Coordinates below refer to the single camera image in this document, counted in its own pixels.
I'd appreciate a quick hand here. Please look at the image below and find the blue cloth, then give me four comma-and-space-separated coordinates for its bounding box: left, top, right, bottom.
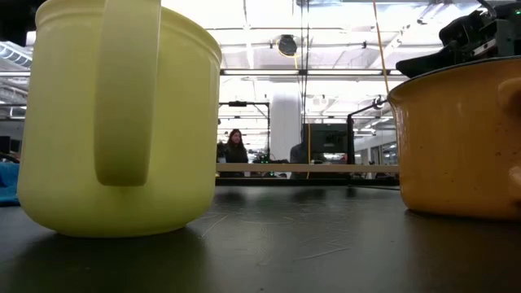
0, 162, 20, 207

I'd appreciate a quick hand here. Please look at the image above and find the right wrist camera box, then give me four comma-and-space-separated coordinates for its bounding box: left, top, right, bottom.
439, 10, 489, 48

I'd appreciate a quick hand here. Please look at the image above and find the black table frame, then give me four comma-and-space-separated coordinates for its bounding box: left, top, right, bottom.
215, 177, 401, 187

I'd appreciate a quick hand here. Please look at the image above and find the black ceiling cable reel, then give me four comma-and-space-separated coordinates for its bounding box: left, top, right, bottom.
278, 34, 299, 57

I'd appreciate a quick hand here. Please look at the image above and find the ceiling air duct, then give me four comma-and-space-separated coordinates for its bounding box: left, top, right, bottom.
0, 40, 33, 69

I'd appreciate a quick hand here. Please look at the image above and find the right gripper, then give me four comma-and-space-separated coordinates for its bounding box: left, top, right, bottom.
395, 2, 521, 79

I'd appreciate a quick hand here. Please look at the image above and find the ceiling light strip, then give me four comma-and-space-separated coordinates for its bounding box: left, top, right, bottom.
221, 68, 404, 77

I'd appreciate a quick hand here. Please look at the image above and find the yellow cable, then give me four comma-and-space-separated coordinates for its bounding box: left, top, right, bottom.
372, 0, 392, 95

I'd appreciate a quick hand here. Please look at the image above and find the wooden shelf with black legs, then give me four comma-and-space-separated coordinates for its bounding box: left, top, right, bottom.
215, 96, 401, 180

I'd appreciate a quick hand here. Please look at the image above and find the black monitor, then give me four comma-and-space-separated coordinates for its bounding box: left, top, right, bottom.
303, 123, 349, 155

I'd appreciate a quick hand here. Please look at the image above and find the person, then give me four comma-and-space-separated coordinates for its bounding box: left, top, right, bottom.
289, 142, 311, 164
221, 129, 249, 178

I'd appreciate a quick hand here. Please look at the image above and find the pale yellow mug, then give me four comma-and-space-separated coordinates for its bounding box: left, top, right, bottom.
16, 0, 223, 238

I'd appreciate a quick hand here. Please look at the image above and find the orange speckled mug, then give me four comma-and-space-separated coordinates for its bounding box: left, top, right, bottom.
386, 55, 521, 221

